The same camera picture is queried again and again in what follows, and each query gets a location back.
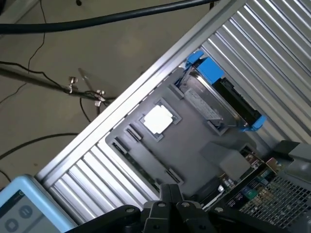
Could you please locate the silver rod clamp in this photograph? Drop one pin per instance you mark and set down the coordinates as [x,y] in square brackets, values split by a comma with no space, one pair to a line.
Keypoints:
[71,83]
[99,97]

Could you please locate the grey parts rack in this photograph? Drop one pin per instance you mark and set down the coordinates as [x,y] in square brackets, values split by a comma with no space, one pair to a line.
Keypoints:
[189,136]

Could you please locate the silver CPU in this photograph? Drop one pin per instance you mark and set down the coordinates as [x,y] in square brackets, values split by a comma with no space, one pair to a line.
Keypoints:
[158,120]

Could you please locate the green graphics card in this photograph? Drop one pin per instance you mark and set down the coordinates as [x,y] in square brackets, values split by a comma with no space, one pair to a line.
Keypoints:
[250,160]

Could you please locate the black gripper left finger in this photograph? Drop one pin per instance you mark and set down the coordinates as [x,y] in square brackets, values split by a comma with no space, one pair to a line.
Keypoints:
[158,216]

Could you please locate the light blue teach pendant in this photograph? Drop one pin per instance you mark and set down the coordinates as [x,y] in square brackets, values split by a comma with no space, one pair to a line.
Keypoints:
[31,184]

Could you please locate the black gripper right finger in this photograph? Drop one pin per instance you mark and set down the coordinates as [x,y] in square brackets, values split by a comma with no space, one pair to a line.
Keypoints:
[187,216]

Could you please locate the dark metal rod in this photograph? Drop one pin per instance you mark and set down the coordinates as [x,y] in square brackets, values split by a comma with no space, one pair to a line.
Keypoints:
[36,78]

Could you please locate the grey PC case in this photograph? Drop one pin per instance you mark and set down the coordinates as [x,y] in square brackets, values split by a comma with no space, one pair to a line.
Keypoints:
[279,201]

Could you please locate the silver hard disk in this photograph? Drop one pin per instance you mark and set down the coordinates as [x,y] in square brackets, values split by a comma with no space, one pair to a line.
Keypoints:
[206,104]

